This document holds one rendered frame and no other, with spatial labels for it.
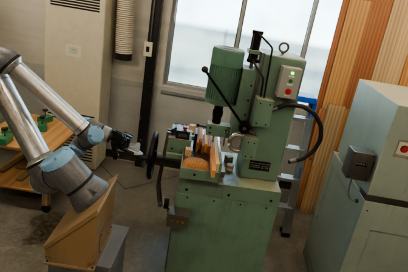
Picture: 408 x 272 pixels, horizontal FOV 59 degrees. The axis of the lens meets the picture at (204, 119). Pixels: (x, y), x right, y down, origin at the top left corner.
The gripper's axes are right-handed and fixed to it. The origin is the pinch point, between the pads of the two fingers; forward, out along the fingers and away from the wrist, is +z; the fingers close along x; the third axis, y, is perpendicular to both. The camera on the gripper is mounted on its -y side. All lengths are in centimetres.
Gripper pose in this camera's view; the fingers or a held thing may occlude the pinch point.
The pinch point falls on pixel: (140, 154)
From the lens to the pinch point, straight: 208.2
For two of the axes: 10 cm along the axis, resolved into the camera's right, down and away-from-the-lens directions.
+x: -0.1, -3.5, 9.4
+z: 8.8, 4.4, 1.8
